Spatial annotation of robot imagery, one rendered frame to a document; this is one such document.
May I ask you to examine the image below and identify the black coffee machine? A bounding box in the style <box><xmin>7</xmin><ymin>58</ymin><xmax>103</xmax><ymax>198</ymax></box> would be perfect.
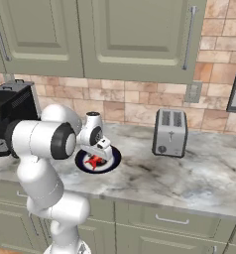
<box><xmin>0</xmin><ymin>78</ymin><xmax>43</xmax><ymax>159</ymax></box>

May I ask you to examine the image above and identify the grey wall socket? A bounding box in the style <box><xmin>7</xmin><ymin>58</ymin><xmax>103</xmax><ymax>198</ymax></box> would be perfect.
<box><xmin>183</xmin><ymin>80</ymin><xmax>204</xmax><ymax>104</ymax></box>

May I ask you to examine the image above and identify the silver cupboard bar handle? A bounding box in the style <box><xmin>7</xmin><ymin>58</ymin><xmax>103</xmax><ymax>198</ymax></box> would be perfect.
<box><xmin>0</xmin><ymin>5</ymin><xmax>12</xmax><ymax>63</ymax></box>
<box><xmin>181</xmin><ymin>5</ymin><xmax>198</xmax><ymax>71</ymax></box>

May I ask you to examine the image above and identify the green drawer front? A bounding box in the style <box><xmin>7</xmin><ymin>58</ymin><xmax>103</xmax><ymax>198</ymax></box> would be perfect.
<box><xmin>0</xmin><ymin>178</ymin><xmax>116</xmax><ymax>223</ymax></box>
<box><xmin>114</xmin><ymin>200</ymin><xmax>236</xmax><ymax>244</ymax></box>

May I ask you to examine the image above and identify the red fish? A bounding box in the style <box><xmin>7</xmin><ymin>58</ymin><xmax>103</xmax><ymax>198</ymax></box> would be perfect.
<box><xmin>83</xmin><ymin>154</ymin><xmax>107</xmax><ymax>171</ymax></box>

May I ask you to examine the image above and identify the dark blue round plate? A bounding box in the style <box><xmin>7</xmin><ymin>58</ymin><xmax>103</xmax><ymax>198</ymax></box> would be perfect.
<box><xmin>74</xmin><ymin>145</ymin><xmax>123</xmax><ymax>175</ymax></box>

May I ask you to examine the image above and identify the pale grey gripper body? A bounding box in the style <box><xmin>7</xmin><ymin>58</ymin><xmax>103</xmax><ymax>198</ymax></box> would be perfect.
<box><xmin>80</xmin><ymin>143</ymin><xmax>115</xmax><ymax>164</ymax></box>

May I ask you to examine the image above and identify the silver drawer handle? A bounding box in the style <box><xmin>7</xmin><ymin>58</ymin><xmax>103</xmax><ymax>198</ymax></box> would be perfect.
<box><xmin>154</xmin><ymin>213</ymin><xmax>190</xmax><ymax>226</ymax></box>
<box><xmin>16</xmin><ymin>190</ymin><xmax>29</xmax><ymax>200</ymax></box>

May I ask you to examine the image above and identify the green lower cupboard door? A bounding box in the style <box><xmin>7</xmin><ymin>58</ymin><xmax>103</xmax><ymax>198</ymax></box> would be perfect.
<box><xmin>115</xmin><ymin>223</ymin><xmax>225</xmax><ymax>254</ymax></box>
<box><xmin>0</xmin><ymin>199</ymin><xmax>53</xmax><ymax>254</ymax></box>
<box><xmin>40</xmin><ymin>216</ymin><xmax>117</xmax><ymax>254</ymax></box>

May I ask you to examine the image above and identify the silver two-slot toaster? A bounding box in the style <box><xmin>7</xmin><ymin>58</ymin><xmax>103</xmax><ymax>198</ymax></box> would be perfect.
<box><xmin>151</xmin><ymin>107</ymin><xmax>189</xmax><ymax>159</ymax></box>

